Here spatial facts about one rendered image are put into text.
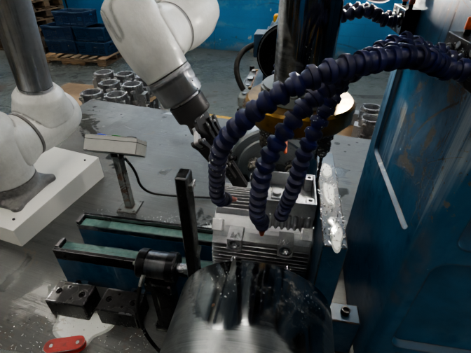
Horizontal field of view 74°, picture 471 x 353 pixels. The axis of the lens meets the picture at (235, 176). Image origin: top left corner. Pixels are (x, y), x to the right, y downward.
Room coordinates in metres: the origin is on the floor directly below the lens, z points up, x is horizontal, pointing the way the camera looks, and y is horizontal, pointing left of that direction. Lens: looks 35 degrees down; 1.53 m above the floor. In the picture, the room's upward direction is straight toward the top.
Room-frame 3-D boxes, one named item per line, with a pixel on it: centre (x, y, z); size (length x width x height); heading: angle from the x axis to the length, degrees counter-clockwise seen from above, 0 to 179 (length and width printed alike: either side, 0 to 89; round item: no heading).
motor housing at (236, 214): (0.51, -0.06, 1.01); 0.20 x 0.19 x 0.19; 81
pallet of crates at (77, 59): (5.83, 2.69, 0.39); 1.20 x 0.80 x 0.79; 79
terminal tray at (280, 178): (0.50, -0.10, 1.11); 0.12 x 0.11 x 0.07; 81
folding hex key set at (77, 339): (0.35, 0.38, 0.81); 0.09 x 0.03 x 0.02; 98
